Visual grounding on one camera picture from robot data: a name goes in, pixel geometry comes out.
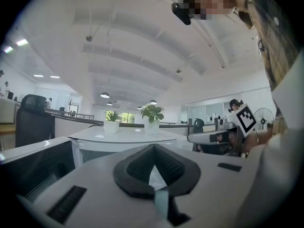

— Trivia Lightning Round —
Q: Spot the leafy plant in white pot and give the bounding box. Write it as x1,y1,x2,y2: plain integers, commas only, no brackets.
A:
140,103,165,136

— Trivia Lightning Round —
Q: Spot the white desk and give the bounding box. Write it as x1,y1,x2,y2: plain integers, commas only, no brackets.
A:
68,124,193,164

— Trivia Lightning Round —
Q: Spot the person's patterned shirt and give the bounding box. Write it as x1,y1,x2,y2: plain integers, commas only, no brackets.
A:
234,0,300,92

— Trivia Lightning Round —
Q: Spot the black head-worn camera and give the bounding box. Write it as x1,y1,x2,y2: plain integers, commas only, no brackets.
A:
171,2,192,26

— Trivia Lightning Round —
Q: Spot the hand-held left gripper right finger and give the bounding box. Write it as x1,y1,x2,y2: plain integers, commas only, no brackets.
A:
154,143,258,228

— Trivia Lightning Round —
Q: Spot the black mesh office chair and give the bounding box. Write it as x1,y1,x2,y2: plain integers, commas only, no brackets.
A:
15,94,56,148

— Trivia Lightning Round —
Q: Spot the spiky plant in white pot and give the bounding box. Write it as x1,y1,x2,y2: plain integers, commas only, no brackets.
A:
103,110,122,134

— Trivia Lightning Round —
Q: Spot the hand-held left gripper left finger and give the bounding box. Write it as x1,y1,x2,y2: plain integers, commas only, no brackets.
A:
16,143,158,228

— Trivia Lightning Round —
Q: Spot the person's right forearm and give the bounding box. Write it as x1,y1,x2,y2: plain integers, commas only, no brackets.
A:
257,128,274,147

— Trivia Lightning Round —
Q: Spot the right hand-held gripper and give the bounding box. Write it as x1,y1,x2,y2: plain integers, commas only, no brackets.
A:
187,103,258,157

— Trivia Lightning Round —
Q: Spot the person's right hand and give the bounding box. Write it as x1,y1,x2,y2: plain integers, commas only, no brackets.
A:
243,131,258,153

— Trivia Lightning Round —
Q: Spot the grey office partition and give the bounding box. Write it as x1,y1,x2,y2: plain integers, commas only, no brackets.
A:
44,108,193,139

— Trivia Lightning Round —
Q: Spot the black standing fan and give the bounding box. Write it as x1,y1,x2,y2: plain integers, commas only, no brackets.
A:
253,107,275,131

